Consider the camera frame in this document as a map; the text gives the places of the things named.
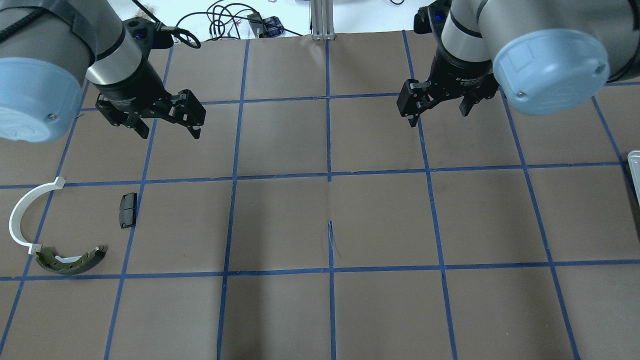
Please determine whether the olive brake shoe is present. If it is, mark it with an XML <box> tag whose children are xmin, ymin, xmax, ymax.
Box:
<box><xmin>35</xmin><ymin>245</ymin><xmax>106</xmax><ymax>276</ymax></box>

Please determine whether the white curved plastic part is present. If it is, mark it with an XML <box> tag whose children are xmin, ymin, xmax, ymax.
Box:
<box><xmin>8</xmin><ymin>177</ymin><xmax>66</xmax><ymax>255</ymax></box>

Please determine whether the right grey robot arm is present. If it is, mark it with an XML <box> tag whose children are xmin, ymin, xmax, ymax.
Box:
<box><xmin>397</xmin><ymin>0</ymin><xmax>640</xmax><ymax>127</ymax></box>

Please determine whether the silver ribbed metal tray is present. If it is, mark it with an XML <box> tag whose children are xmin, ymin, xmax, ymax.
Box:
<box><xmin>627</xmin><ymin>150</ymin><xmax>640</xmax><ymax>205</ymax></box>

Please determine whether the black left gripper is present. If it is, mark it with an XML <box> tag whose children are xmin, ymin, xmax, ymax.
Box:
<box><xmin>94</xmin><ymin>60</ymin><xmax>207</xmax><ymax>140</ymax></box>

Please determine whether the black brake pad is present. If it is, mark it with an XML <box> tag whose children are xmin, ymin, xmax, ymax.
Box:
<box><xmin>118</xmin><ymin>193</ymin><xmax>138</xmax><ymax>229</ymax></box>

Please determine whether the aluminium frame post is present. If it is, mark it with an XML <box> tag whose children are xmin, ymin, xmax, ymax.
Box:
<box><xmin>308</xmin><ymin>0</ymin><xmax>336</xmax><ymax>41</ymax></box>

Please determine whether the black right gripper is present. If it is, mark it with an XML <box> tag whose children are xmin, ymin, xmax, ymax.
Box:
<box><xmin>397</xmin><ymin>47</ymin><xmax>499</xmax><ymax>128</ymax></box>

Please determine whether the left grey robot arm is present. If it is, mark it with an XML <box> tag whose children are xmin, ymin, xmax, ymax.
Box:
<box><xmin>0</xmin><ymin>0</ymin><xmax>206</xmax><ymax>143</ymax></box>

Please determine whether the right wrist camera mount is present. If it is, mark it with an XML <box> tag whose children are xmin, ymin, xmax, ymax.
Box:
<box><xmin>413</xmin><ymin>0</ymin><xmax>453</xmax><ymax>35</ymax></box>

